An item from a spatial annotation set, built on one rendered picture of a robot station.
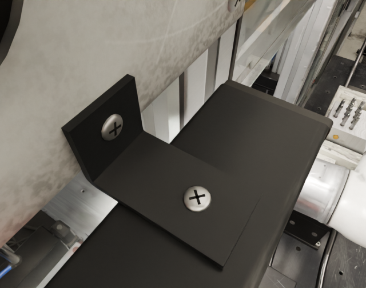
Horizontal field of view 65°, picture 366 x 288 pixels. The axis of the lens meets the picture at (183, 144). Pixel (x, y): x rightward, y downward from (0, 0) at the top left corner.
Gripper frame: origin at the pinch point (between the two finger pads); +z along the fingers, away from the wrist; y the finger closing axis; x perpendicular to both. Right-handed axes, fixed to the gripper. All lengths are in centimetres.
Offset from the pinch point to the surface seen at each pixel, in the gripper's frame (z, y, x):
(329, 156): -22.9, -16.3, -22.9
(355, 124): -25.5, -10.7, -29.8
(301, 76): -13.3, 6.0, -18.6
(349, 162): -27.3, -16.1, -23.0
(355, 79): -21, -35, -86
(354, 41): -6, -101, -245
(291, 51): -10.6, 10.5, -18.6
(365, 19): -6, -101, -290
